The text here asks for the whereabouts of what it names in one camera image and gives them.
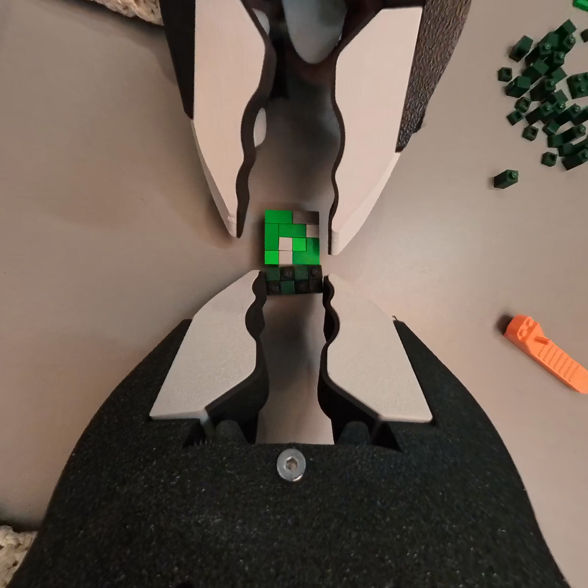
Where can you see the bright green lego tile panel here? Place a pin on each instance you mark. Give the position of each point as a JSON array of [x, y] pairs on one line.
[[280, 229]]

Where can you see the single dark green lego brick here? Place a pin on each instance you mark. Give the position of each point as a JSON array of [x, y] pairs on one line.
[[505, 180]]

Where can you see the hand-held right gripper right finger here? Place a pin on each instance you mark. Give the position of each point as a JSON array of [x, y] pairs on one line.
[[376, 367]]

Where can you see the dark green lego plate strip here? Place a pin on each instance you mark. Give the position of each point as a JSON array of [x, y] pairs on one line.
[[287, 287]]

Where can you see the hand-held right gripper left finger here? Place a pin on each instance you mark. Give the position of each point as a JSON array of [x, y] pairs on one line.
[[206, 367]]

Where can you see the orange brick separator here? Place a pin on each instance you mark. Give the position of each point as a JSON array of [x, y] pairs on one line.
[[546, 353]]

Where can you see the pile of dark green bricks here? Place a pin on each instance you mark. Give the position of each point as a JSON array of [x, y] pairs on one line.
[[551, 92]]

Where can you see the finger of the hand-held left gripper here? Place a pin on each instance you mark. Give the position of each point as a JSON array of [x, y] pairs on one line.
[[376, 101], [220, 92]]

